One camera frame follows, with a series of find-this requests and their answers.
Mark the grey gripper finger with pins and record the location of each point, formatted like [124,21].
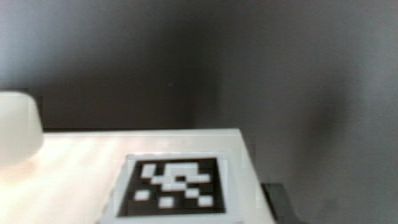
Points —
[19,128]

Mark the white front drawer box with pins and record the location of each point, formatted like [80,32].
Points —
[135,177]

